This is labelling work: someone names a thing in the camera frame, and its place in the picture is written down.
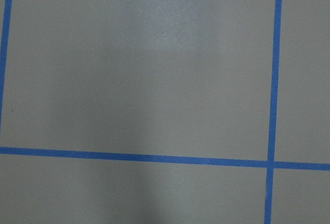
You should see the brown paper table mat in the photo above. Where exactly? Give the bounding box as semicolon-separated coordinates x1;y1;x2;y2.
1;0;329;223

